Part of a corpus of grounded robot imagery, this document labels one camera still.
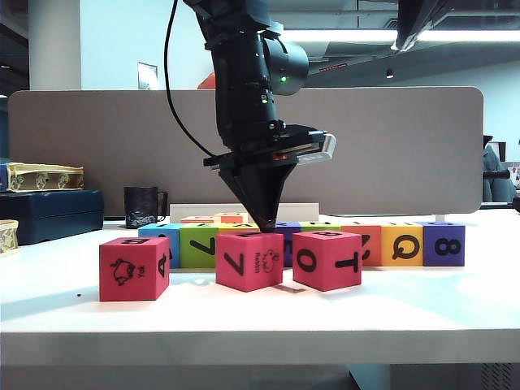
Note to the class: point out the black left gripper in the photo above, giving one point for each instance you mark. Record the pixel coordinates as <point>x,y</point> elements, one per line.
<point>248,134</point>

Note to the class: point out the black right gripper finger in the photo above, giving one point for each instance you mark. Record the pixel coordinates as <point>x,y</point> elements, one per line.
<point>410,14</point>
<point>430,16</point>

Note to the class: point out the yellow foam block with A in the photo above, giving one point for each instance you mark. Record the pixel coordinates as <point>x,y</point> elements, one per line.
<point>235,227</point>

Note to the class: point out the orange foam block with X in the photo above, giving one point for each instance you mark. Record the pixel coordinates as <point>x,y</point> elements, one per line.
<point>199,220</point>

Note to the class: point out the purple foam block with R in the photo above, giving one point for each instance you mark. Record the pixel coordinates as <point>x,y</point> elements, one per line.
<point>287,252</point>

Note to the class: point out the pink foam block with 7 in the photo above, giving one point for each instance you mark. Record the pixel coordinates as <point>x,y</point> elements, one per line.
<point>227,276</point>

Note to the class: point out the green foam block with Duck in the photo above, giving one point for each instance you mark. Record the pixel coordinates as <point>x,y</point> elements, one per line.
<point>187,260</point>

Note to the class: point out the blue foam letter block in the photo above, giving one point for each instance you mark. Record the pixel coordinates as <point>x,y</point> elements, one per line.
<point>158,229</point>

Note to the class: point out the orange foam block with D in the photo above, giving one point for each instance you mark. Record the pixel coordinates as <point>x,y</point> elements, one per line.
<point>231,218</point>

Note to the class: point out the ceiling spot lamp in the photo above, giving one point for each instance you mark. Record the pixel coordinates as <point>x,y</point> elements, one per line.
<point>390,74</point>

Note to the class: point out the ceiling light strip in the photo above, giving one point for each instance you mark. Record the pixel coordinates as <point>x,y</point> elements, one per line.
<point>345,35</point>

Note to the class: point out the green foam block with N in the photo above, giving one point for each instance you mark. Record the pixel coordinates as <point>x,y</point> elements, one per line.
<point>325,227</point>

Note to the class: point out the red ceiling sign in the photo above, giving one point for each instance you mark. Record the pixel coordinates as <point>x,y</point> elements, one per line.
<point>333,67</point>

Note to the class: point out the pink foam block with T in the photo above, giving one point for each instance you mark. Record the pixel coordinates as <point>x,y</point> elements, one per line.
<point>321,280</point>

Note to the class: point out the person in orange shirt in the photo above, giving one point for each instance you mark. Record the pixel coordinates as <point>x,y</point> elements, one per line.
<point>207,83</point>

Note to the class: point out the black mug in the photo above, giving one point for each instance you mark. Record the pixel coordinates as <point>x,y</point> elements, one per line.
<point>138,203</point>

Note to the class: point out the brown desk partition panel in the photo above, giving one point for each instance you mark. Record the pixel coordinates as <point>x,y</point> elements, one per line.
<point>386,142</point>

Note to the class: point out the orange foam block with I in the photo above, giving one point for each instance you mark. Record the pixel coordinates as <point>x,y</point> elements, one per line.
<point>373,256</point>

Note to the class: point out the yellow foam block with Q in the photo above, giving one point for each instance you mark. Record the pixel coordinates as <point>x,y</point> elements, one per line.
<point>388,260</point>

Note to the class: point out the pink foam block with Yak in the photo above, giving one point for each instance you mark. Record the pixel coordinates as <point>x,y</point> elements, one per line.
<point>134,290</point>

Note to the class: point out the black chair armrest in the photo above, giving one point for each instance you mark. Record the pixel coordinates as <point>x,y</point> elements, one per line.
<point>495,174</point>

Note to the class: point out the grey jacket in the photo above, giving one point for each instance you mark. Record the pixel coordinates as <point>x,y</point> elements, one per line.
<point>493,183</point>

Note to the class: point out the purple foam block with G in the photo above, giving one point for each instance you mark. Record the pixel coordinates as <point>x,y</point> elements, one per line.
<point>430,260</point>

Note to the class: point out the dark round object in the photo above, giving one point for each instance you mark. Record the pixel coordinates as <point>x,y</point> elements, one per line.
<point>517,205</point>

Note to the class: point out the navy blue case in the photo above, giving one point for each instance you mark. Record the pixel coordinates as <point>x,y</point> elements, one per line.
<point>48,215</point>

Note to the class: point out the long cream ornate box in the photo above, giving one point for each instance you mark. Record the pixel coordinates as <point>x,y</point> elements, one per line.
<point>40,168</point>

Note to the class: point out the blue box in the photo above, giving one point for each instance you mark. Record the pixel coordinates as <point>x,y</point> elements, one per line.
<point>3,178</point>

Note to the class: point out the small cream ornate box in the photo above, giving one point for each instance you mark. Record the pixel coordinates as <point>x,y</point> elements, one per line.
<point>8,239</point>

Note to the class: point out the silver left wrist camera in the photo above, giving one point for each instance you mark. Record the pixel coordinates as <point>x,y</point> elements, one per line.
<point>325,148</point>

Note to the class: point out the framed wall sign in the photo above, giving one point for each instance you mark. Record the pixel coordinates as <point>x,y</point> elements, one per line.
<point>147,77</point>

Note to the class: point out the white partition foot bracket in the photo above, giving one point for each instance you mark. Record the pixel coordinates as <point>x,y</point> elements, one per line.
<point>440,219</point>

